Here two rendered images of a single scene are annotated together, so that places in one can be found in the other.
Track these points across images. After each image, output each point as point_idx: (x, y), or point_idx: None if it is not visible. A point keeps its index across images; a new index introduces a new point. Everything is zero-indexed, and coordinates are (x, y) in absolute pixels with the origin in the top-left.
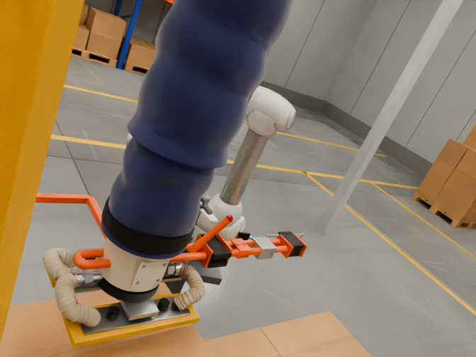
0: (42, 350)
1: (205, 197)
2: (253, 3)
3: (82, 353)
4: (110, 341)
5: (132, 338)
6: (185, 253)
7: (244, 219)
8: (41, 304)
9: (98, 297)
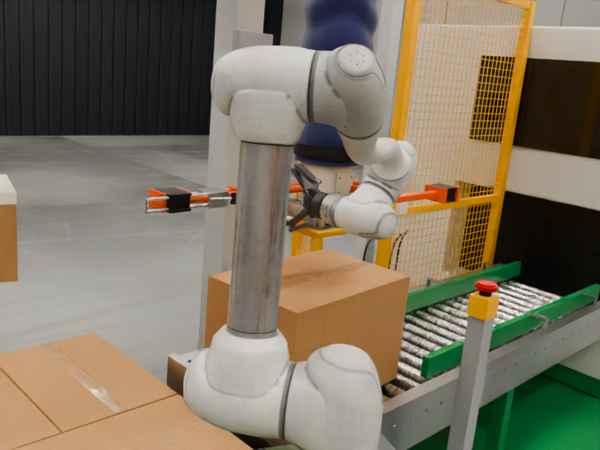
0: (349, 269)
1: (299, 166)
2: None
3: (324, 270)
4: (312, 276)
5: (295, 279)
6: (290, 183)
7: (197, 354)
8: (379, 283)
9: (345, 292)
